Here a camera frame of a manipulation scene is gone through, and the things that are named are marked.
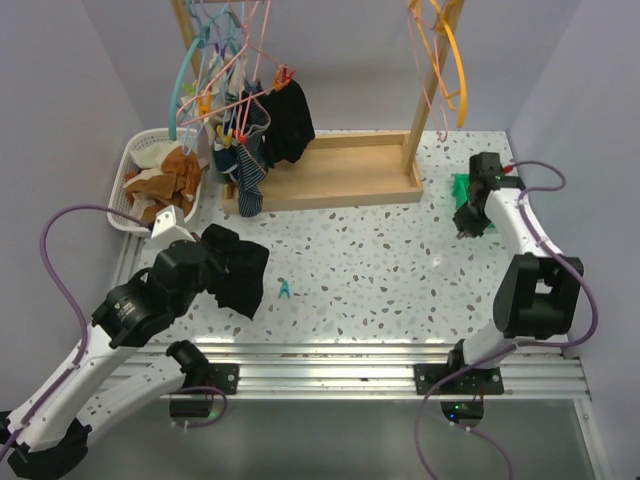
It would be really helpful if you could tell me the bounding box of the black underwear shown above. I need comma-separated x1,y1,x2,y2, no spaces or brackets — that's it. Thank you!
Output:
258,80,315,168
201,224,270,319

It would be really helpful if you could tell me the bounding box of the brown underwear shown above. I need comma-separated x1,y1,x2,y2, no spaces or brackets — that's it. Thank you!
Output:
123,169,199,223

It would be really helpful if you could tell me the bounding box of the light blue clothespin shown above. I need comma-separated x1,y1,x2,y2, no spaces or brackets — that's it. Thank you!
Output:
278,280,291,299

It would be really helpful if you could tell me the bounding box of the yellow plastic hanger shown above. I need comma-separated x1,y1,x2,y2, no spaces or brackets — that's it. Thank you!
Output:
421,1,469,129

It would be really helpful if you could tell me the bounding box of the pink wire hanger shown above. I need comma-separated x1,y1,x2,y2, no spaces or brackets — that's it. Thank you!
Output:
408,1,449,143
169,1,296,132

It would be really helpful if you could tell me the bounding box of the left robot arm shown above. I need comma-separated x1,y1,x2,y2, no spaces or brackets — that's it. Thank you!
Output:
1,240,227,479

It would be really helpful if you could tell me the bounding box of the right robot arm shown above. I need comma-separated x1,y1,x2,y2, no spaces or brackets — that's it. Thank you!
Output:
439,152,584,393

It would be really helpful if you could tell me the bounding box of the striped navy underwear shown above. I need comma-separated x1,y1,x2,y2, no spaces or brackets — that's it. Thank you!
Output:
212,99,271,218

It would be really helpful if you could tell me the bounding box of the mauve cream underwear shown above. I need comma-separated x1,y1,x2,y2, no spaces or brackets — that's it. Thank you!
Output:
176,47,248,127

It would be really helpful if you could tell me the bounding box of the teal plastic hanger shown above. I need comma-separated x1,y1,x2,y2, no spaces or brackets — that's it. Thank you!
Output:
169,29,209,141

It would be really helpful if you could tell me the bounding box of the green clip bin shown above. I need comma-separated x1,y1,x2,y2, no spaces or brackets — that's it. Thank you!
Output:
451,173,495,234

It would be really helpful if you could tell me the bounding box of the brown cloth in basket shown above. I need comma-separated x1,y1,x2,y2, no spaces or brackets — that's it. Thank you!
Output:
161,146,203,201

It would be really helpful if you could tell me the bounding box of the white laundry basket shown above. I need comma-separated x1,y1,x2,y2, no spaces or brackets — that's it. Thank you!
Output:
107,128,211,238

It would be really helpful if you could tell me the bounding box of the light green cloth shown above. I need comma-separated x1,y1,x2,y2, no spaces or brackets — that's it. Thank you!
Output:
130,143,167,169

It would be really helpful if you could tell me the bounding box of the wooden clothes rack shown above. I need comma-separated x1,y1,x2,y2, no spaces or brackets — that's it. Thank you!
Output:
169,0,466,214

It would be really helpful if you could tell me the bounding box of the orange clothespin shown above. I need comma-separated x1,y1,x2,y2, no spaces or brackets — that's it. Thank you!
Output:
272,64,296,91

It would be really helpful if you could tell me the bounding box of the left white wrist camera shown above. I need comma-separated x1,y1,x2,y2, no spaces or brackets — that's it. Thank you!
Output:
150,205,196,249

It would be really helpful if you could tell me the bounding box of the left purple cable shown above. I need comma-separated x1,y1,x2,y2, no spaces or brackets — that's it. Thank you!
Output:
0,203,156,451

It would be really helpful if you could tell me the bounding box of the purple cable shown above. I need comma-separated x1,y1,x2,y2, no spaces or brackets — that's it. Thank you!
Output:
414,159,600,480
0,203,156,451

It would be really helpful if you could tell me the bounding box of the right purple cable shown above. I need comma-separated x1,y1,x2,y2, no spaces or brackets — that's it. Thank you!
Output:
414,159,600,480

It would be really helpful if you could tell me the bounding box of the aluminium mounting rail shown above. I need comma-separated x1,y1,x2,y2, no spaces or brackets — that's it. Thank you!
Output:
94,234,591,401

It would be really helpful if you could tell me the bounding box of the blue wire hanger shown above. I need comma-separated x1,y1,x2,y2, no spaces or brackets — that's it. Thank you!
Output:
179,1,244,146

